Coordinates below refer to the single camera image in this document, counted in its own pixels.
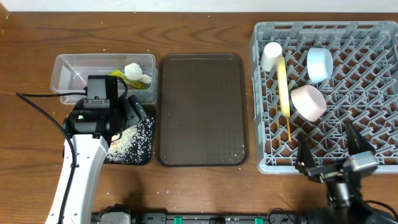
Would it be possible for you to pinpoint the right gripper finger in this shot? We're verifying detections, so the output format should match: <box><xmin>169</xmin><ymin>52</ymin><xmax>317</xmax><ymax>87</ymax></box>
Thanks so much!
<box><xmin>345</xmin><ymin>121</ymin><xmax>376</xmax><ymax>156</ymax></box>
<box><xmin>295</xmin><ymin>132</ymin><xmax>317</xmax><ymax>170</ymax></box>

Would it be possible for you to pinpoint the yellow green wrapper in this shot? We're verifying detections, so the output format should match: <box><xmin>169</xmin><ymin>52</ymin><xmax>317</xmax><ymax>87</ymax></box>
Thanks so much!
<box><xmin>110</xmin><ymin>70</ymin><xmax>147</xmax><ymax>90</ymax></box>

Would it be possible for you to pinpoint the white tissue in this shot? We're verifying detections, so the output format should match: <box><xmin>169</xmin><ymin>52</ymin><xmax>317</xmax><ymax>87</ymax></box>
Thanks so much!
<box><xmin>124</xmin><ymin>63</ymin><xmax>152</xmax><ymax>84</ymax></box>

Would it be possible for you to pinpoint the yellow-green plate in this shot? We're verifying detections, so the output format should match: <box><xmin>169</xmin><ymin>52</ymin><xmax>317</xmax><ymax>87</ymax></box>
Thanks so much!
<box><xmin>276</xmin><ymin>57</ymin><xmax>290</xmax><ymax>118</ymax></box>

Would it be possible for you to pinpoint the white bowl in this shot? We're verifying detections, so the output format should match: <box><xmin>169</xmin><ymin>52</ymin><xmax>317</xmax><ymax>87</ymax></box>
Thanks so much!
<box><xmin>291</xmin><ymin>85</ymin><xmax>326</xmax><ymax>122</ymax></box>

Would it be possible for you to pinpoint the light blue bowl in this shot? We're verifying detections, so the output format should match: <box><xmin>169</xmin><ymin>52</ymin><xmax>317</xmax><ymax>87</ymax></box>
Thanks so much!
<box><xmin>307</xmin><ymin>47</ymin><xmax>333</xmax><ymax>84</ymax></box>

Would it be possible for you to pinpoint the white cup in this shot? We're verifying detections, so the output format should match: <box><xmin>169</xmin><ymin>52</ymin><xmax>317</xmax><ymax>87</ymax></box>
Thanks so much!
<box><xmin>260</xmin><ymin>42</ymin><xmax>282</xmax><ymax>72</ymax></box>

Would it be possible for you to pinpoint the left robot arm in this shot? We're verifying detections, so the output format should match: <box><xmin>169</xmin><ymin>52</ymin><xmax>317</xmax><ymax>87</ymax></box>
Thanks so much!
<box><xmin>46</xmin><ymin>95</ymin><xmax>147</xmax><ymax>223</ymax></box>

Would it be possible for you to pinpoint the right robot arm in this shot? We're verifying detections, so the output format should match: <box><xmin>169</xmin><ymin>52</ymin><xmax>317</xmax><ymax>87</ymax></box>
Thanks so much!
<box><xmin>295</xmin><ymin>121</ymin><xmax>397</xmax><ymax>223</ymax></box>

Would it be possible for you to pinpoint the clear plastic waste bin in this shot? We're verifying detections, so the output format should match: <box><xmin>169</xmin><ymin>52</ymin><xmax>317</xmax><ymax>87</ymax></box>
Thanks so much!
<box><xmin>50</xmin><ymin>54</ymin><xmax>158</xmax><ymax>105</ymax></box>

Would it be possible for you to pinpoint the grey dishwasher rack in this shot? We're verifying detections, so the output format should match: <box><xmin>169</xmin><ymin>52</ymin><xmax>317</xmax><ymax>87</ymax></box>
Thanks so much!
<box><xmin>249</xmin><ymin>21</ymin><xmax>397</xmax><ymax>174</ymax></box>

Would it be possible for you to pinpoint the black plastic tray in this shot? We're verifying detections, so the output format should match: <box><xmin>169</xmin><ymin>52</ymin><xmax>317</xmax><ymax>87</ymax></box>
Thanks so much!
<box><xmin>102</xmin><ymin>105</ymin><xmax>157</xmax><ymax>166</ymax></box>

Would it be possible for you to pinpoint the spilled white rice pile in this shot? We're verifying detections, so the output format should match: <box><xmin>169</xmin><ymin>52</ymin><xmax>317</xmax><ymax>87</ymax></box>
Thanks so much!
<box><xmin>105</xmin><ymin>116</ymin><xmax>155</xmax><ymax>164</ymax></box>

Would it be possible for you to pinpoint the dark brown serving tray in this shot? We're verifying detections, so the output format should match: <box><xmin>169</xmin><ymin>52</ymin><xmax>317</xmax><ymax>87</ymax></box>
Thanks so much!
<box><xmin>156</xmin><ymin>53</ymin><xmax>249</xmax><ymax>167</ymax></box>

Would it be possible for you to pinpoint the left black cable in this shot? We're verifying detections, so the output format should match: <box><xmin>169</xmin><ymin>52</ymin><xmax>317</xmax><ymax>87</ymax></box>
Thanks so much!
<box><xmin>16</xmin><ymin>76</ymin><xmax>129</xmax><ymax>224</ymax></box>

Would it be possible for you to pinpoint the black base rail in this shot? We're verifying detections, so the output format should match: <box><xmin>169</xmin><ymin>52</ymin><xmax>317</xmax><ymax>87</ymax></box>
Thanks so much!
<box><xmin>91</xmin><ymin>204</ymin><xmax>309</xmax><ymax>224</ymax></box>

